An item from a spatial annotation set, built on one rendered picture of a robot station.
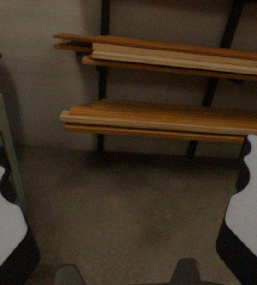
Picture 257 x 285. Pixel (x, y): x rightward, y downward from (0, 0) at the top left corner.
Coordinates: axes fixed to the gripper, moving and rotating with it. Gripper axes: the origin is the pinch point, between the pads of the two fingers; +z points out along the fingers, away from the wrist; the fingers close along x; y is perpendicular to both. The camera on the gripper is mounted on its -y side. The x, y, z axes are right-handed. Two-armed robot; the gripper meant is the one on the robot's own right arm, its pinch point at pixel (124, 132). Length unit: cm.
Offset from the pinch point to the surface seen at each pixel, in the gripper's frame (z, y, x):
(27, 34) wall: 176, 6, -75
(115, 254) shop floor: 63, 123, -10
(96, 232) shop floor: 78, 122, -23
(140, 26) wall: 178, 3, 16
